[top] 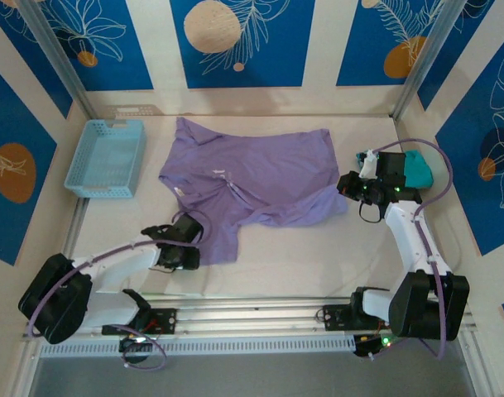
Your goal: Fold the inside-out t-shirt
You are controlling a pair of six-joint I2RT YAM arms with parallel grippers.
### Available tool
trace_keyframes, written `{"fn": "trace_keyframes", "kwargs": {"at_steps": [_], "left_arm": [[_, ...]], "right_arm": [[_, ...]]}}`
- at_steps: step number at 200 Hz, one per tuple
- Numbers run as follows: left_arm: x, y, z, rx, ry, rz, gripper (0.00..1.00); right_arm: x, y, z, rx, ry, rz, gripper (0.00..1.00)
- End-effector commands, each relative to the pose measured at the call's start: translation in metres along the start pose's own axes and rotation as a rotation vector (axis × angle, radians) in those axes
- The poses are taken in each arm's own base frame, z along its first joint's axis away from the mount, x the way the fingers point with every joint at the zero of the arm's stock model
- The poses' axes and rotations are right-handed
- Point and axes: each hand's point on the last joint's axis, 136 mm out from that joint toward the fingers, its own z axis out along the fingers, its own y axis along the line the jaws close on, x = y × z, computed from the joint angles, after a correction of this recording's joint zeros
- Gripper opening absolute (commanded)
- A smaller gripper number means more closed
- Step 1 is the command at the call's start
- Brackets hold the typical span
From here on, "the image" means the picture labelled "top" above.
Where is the purple t-shirt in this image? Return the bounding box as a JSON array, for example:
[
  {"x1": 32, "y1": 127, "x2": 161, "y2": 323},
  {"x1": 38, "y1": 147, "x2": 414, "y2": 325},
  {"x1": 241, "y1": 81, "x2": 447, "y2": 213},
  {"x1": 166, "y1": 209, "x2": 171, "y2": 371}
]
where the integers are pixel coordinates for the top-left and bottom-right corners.
[{"x1": 158, "y1": 116, "x2": 348, "y2": 265}]

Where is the teal folded t-shirt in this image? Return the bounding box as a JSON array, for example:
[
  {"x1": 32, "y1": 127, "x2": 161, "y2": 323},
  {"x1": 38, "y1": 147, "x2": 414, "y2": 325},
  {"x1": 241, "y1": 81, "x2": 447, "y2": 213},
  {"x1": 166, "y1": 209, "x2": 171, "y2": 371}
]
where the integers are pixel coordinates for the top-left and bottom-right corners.
[{"x1": 356, "y1": 149, "x2": 434, "y2": 189}]

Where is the light blue plastic basket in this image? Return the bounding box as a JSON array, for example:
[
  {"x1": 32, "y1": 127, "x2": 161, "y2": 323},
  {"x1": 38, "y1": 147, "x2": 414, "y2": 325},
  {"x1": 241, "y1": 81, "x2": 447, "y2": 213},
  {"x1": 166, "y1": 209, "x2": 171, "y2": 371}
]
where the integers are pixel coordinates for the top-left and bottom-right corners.
[{"x1": 64, "y1": 118, "x2": 148, "y2": 199}]

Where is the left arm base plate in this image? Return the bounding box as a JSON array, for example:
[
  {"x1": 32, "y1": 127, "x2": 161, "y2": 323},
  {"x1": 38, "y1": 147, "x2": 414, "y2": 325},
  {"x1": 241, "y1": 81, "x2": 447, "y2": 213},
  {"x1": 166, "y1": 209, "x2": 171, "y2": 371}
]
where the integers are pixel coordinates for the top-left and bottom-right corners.
[{"x1": 101, "y1": 308, "x2": 178, "y2": 336}]

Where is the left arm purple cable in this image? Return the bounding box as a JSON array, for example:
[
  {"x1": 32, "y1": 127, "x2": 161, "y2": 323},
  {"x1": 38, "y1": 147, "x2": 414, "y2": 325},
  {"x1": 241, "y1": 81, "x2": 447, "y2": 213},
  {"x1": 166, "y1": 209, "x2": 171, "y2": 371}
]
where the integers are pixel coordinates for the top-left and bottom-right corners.
[{"x1": 26, "y1": 210, "x2": 214, "y2": 371}]

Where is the aluminium mounting rail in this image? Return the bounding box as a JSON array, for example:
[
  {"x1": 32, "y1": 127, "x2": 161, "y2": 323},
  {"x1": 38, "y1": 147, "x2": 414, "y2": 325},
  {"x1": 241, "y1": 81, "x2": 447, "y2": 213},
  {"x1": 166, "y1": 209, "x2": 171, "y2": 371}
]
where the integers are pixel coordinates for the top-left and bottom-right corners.
[{"x1": 22, "y1": 295, "x2": 472, "y2": 344}]

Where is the white slotted cable duct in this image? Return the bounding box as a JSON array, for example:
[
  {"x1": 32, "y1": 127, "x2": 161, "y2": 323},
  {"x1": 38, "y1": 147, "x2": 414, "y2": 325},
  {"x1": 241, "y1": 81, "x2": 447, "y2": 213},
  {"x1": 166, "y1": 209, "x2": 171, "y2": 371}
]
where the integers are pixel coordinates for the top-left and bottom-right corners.
[{"x1": 38, "y1": 334, "x2": 358, "y2": 356}]

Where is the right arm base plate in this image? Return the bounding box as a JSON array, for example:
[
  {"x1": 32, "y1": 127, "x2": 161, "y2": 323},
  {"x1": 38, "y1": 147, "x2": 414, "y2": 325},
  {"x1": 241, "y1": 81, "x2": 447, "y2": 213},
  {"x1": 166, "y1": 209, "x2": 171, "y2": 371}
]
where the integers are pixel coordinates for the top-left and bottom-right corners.
[{"x1": 322, "y1": 304, "x2": 400, "y2": 332}]

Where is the aluminium frame post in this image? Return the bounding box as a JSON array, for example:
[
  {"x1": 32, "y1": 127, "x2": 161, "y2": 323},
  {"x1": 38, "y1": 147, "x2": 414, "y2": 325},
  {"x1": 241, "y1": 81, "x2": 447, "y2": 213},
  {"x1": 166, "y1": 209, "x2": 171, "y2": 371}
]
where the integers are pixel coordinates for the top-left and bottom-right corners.
[
  {"x1": 17, "y1": 0, "x2": 98, "y2": 121},
  {"x1": 390, "y1": 0, "x2": 470, "y2": 121}
]

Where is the perforated metal bracket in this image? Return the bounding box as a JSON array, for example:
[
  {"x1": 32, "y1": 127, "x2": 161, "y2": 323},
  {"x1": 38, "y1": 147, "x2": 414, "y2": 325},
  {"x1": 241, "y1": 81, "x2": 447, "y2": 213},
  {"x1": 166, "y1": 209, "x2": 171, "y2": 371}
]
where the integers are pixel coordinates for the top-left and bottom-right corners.
[{"x1": 106, "y1": 103, "x2": 160, "y2": 117}]

